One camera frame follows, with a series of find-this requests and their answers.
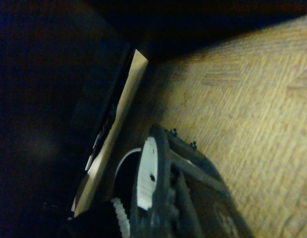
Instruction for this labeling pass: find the brown shoe rack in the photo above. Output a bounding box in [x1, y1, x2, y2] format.
[0, 0, 307, 220]

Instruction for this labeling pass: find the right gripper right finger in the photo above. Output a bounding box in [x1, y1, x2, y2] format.
[168, 128, 247, 231]

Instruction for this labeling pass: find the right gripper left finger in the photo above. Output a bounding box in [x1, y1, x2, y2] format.
[130, 123, 184, 238]

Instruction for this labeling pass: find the black shoe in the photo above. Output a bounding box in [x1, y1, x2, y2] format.
[68, 147, 144, 238]

